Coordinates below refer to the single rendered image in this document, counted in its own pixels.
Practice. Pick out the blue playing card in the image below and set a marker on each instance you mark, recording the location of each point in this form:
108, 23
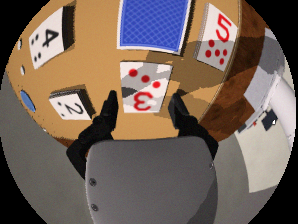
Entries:
158, 25
143, 85

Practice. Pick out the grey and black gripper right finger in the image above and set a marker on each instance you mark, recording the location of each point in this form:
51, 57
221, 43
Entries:
189, 124

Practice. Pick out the white playing card with red pips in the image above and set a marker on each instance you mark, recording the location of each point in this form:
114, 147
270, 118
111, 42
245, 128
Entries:
218, 38

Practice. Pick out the blue round disc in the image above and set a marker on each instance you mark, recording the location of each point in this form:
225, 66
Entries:
27, 101

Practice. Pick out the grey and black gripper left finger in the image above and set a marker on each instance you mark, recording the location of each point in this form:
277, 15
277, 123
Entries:
100, 128

